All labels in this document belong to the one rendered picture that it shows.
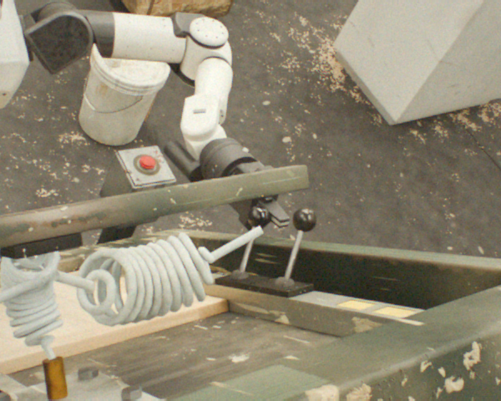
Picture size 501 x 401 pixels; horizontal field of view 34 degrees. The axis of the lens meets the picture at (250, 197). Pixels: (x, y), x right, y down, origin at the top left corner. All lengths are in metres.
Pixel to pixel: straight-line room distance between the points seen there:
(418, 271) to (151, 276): 0.72
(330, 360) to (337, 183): 2.98
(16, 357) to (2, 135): 2.12
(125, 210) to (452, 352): 0.30
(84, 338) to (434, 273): 0.54
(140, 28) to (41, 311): 1.06
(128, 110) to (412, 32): 1.46
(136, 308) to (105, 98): 2.51
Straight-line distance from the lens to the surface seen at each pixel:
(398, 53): 3.99
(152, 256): 0.68
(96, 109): 3.21
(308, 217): 1.22
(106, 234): 2.20
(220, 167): 1.40
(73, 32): 1.60
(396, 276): 1.35
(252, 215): 1.32
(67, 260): 1.79
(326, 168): 3.68
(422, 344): 0.71
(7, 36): 1.57
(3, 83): 1.56
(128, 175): 1.96
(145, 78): 3.10
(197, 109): 1.49
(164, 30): 1.65
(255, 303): 1.25
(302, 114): 3.87
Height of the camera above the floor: 2.36
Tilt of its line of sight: 44 degrees down
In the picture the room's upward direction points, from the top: 31 degrees clockwise
